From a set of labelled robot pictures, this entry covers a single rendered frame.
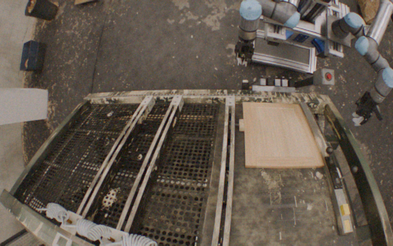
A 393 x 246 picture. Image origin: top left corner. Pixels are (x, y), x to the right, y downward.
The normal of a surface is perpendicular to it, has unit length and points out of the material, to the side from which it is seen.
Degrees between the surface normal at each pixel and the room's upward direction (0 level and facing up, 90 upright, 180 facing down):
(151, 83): 0
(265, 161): 57
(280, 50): 0
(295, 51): 0
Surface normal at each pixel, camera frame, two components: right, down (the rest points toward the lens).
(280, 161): -0.09, -0.77
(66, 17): -0.18, 0.11
